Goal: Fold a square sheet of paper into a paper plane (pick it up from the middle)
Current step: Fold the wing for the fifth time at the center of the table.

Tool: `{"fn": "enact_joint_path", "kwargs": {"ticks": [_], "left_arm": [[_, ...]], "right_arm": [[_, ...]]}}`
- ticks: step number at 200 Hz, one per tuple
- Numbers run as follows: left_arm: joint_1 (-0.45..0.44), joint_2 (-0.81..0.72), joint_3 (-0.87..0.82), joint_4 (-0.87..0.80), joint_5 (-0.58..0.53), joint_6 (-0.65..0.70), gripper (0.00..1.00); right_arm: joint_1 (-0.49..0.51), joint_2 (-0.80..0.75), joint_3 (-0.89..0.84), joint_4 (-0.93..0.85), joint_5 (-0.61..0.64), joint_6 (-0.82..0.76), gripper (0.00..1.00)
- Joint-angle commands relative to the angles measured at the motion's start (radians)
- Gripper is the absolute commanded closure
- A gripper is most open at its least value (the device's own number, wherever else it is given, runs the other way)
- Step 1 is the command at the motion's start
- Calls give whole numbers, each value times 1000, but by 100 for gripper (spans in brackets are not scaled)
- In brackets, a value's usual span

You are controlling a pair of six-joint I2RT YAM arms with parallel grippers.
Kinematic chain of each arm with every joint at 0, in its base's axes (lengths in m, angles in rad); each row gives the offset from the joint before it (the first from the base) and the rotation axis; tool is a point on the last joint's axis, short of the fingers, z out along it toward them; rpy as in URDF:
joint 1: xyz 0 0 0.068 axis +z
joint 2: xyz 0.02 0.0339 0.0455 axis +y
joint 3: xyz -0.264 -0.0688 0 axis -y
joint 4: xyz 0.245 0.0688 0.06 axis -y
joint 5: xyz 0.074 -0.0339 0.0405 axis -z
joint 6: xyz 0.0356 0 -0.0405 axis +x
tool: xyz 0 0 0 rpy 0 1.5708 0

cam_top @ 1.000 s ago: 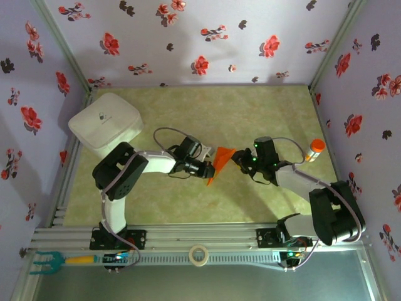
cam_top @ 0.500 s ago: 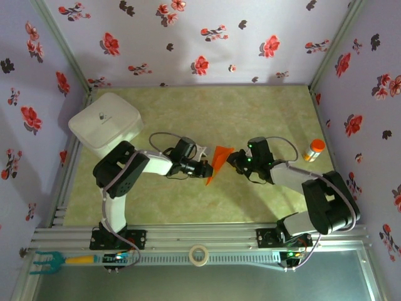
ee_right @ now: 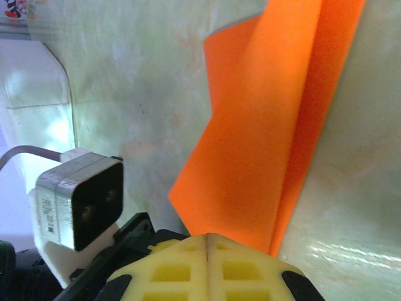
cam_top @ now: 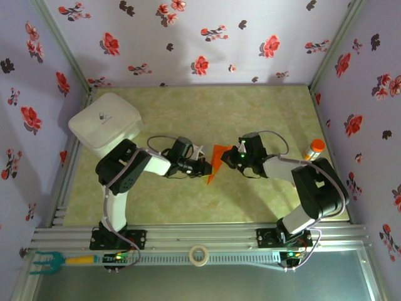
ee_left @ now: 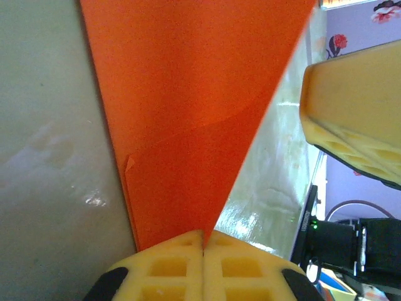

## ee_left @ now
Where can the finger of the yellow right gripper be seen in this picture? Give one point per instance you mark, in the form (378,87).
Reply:
(354,100)

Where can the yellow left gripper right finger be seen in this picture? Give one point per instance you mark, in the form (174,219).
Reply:
(244,269)

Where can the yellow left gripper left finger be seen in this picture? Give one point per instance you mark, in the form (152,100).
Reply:
(169,269)

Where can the orange paper sheet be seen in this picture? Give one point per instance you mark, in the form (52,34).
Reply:
(188,94)

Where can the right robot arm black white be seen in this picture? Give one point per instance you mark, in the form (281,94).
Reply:
(338,238)

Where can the blue yellow printed box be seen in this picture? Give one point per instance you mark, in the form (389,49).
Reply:
(336,287)

